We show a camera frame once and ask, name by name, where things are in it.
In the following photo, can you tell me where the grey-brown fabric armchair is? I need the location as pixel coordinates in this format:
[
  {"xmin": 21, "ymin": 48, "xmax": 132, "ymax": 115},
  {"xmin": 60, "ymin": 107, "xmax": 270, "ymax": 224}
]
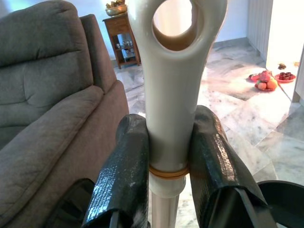
[{"xmin": 0, "ymin": 0, "xmax": 130, "ymax": 228}]

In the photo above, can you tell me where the tan rubber band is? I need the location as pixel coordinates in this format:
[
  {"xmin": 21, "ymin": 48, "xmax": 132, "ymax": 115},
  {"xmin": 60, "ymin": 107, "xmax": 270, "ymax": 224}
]
[{"xmin": 149, "ymin": 165, "xmax": 190, "ymax": 179}]

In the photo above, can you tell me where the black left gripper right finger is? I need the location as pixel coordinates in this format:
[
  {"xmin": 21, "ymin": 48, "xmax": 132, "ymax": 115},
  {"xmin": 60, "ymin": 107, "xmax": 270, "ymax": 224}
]
[{"xmin": 189, "ymin": 105, "xmax": 277, "ymax": 228}]

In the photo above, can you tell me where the red tray with cups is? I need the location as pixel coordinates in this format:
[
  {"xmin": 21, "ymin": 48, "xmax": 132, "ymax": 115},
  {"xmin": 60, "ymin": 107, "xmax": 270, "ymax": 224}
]
[{"xmin": 275, "ymin": 72, "xmax": 297, "ymax": 84}]

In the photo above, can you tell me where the brown wooden side table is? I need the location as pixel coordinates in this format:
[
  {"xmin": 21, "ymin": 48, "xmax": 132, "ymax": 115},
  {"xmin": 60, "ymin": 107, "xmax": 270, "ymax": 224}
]
[{"xmin": 102, "ymin": 13, "xmax": 142, "ymax": 70}]

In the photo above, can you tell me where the brass bowl with gold ornaments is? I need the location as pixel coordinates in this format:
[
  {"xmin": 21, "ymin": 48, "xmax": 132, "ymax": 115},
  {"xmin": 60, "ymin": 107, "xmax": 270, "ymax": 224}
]
[{"xmin": 105, "ymin": 0, "xmax": 128, "ymax": 17}]

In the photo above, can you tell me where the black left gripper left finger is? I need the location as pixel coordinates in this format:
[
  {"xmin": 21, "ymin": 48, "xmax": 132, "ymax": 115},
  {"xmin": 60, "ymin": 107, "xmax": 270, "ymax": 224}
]
[{"xmin": 82, "ymin": 114, "xmax": 150, "ymax": 228}]

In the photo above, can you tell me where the white folding door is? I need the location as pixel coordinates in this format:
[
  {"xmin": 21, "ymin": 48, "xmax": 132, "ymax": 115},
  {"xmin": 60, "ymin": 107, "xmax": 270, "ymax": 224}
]
[{"xmin": 247, "ymin": 0, "xmax": 274, "ymax": 63}]

